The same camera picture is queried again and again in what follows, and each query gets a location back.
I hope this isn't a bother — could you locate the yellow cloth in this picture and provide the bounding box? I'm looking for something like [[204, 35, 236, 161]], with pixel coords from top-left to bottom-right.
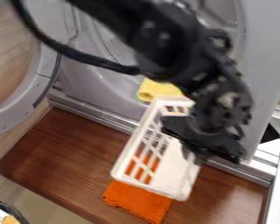
[[136, 77, 186, 103]]

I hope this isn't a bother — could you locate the washing machine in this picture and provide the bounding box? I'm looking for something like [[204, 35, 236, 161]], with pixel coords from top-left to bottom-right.
[[0, 0, 280, 188]]

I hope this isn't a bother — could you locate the white basket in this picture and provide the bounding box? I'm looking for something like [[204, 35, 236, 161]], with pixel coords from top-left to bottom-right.
[[109, 97, 202, 203]]

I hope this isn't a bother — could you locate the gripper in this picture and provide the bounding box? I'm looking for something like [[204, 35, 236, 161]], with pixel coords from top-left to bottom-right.
[[159, 115, 249, 165]]

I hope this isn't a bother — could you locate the orange cloth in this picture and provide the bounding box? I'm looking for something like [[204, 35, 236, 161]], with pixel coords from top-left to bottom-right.
[[101, 180, 176, 224]]

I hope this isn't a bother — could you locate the black cable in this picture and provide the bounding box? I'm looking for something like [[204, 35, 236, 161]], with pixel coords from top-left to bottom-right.
[[8, 0, 143, 76]]

